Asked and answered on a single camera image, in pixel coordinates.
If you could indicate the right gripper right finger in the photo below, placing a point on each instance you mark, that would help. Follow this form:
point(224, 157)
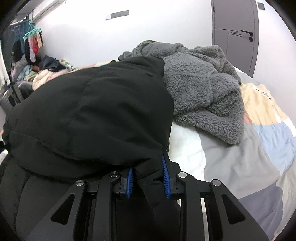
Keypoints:
point(208, 208)

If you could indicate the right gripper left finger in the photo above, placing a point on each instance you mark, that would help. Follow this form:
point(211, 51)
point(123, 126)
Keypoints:
point(86, 211)

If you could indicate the black padded jacket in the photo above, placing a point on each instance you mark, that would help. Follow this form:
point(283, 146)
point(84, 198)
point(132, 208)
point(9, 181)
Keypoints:
point(82, 126)

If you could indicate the pile of clothes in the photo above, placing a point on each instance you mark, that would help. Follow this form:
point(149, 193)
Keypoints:
point(38, 73)

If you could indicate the hanging clothes bundle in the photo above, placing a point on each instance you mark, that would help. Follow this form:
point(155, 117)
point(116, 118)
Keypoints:
point(30, 48)

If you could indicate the teal clothes hanger rack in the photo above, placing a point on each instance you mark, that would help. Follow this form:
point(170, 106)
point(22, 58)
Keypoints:
point(31, 31)

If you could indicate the patchwork colourful bed cover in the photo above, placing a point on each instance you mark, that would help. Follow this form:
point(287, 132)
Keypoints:
point(260, 170)

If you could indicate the dark grey suitcase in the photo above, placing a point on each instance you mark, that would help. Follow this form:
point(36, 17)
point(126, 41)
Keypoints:
point(13, 94)

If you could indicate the grey fleece jacket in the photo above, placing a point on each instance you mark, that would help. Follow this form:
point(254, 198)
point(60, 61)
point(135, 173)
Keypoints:
point(204, 85)

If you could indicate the grey room door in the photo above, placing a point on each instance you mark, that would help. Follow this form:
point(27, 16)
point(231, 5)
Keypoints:
point(236, 31)

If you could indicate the grey wall panel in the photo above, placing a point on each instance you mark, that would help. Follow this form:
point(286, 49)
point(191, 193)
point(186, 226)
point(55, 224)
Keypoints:
point(119, 14)

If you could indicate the grey wall switch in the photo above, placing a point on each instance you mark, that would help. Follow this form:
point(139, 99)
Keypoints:
point(261, 6)

